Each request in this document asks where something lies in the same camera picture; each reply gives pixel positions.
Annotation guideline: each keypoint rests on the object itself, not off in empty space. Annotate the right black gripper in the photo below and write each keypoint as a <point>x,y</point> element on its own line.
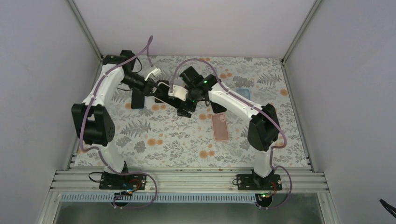
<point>184,112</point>

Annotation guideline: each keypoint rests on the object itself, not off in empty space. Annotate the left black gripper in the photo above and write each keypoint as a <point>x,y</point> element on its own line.
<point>149,84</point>

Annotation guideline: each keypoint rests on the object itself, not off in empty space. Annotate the phone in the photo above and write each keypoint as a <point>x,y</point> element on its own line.
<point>164,85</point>
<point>219,126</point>
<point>217,108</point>

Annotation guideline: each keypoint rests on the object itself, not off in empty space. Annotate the black smartphone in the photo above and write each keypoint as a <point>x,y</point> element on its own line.
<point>137,100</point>

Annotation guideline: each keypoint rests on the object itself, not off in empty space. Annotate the light blue phone case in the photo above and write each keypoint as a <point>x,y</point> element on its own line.
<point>244,92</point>

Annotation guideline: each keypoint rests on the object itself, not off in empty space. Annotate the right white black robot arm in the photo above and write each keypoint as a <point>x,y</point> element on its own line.
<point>263,124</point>

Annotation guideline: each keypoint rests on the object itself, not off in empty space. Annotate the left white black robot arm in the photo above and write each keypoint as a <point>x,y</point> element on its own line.
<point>93,123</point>

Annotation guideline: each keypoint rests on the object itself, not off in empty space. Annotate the floral patterned table mat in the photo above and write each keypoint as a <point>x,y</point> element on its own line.
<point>155,136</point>

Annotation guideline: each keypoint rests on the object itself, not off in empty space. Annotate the black object at corner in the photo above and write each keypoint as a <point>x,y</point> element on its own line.
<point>389,208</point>

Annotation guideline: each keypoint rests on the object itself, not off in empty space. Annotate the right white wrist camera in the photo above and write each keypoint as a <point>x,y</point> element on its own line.
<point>178,92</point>

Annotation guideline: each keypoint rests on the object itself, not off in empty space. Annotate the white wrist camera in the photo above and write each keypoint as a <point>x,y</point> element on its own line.
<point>152,72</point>
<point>178,92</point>

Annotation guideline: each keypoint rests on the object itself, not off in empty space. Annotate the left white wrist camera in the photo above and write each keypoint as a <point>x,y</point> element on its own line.
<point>152,72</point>

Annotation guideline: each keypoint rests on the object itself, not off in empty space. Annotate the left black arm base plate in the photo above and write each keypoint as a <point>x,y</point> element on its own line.
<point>122,182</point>

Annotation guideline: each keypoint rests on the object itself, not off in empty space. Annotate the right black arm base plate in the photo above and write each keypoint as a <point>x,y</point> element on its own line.
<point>246,182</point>

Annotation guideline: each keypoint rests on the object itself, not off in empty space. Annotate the aluminium front rail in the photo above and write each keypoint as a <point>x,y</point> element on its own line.
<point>196,181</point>

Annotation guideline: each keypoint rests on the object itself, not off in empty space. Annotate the grey slotted cable duct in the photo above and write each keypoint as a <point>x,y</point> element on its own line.
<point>160,198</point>

